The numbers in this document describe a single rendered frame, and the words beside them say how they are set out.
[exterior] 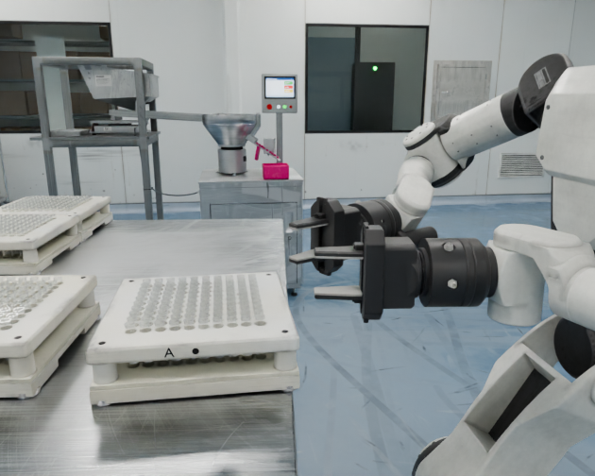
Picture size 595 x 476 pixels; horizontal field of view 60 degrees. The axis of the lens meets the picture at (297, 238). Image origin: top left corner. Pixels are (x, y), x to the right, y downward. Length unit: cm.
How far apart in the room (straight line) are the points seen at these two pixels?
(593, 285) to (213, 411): 43
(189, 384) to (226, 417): 6
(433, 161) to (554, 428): 56
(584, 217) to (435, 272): 29
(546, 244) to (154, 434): 48
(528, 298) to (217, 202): 259
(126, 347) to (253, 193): 255
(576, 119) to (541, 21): 609
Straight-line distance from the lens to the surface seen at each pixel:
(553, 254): 64
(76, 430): 64
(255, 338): 63
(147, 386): 65
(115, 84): 397
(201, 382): 65
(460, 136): 113
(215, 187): 313
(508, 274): 68
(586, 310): 62
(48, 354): 76
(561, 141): 88
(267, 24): 597
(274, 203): 315
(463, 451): 96
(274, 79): 348
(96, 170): 613
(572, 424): 92
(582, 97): 85
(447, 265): 65
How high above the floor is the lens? 123
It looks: 15 degrees down
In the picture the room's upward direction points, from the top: straight up
